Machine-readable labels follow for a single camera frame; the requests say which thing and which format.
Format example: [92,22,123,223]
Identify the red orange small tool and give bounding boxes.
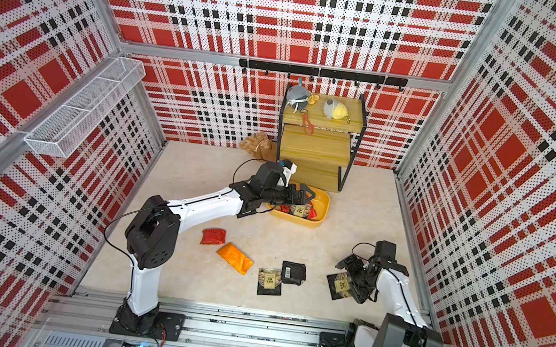
[302,113,315,136]

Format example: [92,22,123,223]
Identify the yellow plastic storage box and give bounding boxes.
[270,188,330,228]

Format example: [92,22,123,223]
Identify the wooden black-frame shelf rack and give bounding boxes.
[276,85,368,192]

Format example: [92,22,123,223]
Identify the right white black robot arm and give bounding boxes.
[319,240,444,347]

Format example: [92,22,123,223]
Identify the orange tea bag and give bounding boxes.
[217,244,254,275]

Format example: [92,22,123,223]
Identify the black gold tea bag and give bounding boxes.
[327,272,352,300]
[290,205,306,219]
[257,268,282,296]

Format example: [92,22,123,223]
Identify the grey plush toy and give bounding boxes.
[285,85,312,113]

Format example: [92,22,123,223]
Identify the brown plush toy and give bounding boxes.
[237,132,277,162]

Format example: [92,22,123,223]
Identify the yellow white plush toy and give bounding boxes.
[323,99,351,123]

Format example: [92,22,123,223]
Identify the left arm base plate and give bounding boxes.
[109,305,186,342]

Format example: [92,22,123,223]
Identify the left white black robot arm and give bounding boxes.
[115,160,316,334]

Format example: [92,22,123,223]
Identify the white wire mesh basket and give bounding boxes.
[24,56,145,159]

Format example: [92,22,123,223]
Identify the black folded tea bag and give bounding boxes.
[281,260,307,286]

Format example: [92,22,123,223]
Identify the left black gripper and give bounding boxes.
[261,178,318,210]

